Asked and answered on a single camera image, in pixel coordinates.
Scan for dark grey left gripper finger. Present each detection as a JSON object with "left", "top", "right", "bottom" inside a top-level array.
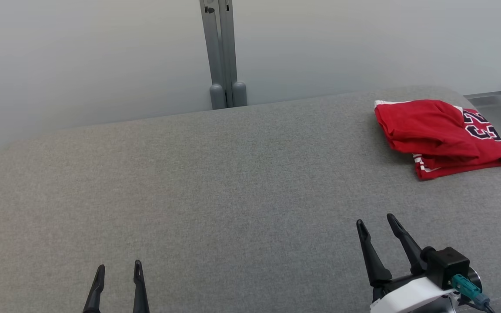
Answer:
[
  {"left": 82, "top": 264, "right": 106, "bottom": 313},
  {"left": 132, "top": 260, "right": 150, "bottom": 313}
]

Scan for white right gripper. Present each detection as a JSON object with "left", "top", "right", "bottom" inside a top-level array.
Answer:
[{"left": 356, "top": 213, "right": 458, "bottom": 313}]

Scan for red shorts white side stripes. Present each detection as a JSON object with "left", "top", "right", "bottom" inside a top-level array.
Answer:
[{"left": 374, "top": 99, "right": 482, "bottom": 160}]

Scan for red number jersey white sleeves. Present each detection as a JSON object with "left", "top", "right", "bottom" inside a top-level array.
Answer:
[{"left": 411, "top": 106, "right": 501, "bottom": 181}]

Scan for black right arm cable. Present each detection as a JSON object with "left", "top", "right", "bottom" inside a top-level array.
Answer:
[{"left": 451, "top": 274, "right": 497, "bottom": 313}]

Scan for grey metal partition post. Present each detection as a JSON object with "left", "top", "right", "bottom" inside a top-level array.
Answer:
[{"left": 199, "top": 0, "right": 248, "bottom": 110}]

